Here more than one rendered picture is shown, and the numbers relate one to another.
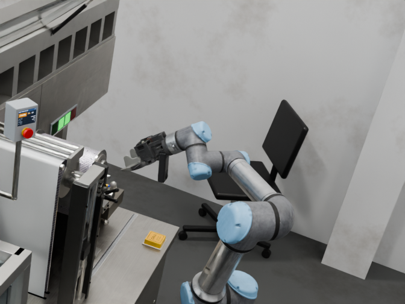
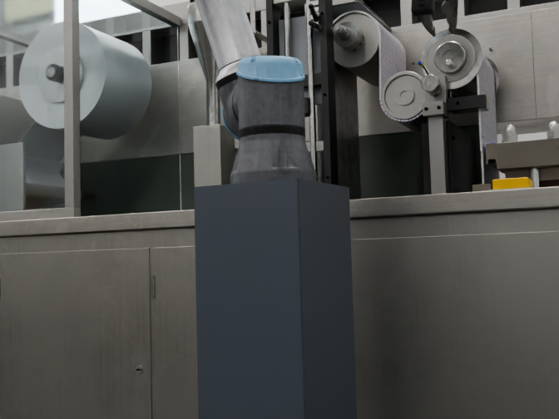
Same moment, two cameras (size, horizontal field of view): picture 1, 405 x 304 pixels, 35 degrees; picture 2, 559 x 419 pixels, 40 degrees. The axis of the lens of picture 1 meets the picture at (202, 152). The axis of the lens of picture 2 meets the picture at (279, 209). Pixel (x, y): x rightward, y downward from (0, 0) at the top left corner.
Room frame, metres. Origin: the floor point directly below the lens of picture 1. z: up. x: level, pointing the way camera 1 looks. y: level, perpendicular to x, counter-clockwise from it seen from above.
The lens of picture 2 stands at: (2.14, -1.53, 0.76)
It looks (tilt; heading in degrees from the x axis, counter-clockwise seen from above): 4 degrees up; 105
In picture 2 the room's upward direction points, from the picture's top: 2 degrees counter-clockwise
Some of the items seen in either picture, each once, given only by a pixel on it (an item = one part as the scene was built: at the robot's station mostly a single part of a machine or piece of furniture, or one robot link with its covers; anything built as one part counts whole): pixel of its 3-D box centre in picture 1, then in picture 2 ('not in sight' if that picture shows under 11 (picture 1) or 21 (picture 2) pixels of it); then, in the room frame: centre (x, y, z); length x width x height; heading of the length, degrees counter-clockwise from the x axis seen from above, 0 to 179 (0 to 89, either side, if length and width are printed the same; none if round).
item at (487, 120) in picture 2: not in sight; (487, 120); (2.16, 0.47, 1.11); 0.23 x 0.01 x 0.18; 80
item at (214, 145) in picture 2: not in sight; (214, 122); (1.39, 0.59, 1.18); 0.14 x 0.14 x 0.57
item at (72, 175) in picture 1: (76, 180); (348, 36); (1.83, 0.38, 1.33); 0.06 x 0.06 x 0.06; 80
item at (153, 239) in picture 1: (155, 239); (512, 185); (2.20, 0.11, 0.91); 0.07 x 0.07 x 0.02; 80
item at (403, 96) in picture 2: not in sight; (417, 104); (1.98, 0.51, 1.17); 0.26 x 0.12 x 0.12; 80
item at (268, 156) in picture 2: not in sight; (273, 159); (1.79, -0.23, 0.95); 0.15 x 0.15 x 0.10
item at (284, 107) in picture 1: (242, 179); not in sight; (3.64, -0.29, 0.49); 0.62 x 0.62 x 0.98
